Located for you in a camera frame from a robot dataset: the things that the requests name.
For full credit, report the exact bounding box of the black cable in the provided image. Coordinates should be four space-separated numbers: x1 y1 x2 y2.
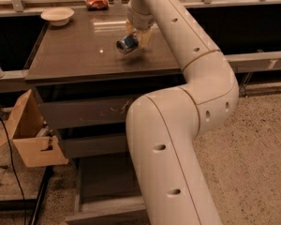
0 114 28 225

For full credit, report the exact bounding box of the grey drawer cabinet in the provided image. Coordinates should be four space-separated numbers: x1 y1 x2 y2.
23 4 188 161

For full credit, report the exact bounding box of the grey metal railing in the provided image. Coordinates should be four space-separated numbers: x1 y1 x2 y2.
0 0 281 93

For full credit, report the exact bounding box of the crumpled red chip bag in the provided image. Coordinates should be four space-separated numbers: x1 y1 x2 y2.
85 0 109 10

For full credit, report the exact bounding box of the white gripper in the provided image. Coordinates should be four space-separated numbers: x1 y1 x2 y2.
126 2 155 48

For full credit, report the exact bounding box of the grey top drawer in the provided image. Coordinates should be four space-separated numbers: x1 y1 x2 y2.
38 97 134 129

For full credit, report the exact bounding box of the grey middle drawer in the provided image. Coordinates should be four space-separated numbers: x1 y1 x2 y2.
58 133 126 158

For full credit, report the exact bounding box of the white bowl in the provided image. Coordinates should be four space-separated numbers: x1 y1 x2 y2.
41 7 74 26

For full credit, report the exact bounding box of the blue silver redbull can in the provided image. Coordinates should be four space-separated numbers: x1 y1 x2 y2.
116 35 139 54

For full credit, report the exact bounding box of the open cardboard box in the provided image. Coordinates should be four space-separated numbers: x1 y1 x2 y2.
0 90 68 168

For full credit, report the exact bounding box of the grey open bottom drawer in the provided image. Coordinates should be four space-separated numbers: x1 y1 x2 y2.
66 152 147 225

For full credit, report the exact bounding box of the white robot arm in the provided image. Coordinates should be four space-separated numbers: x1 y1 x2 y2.
126 0 239 225

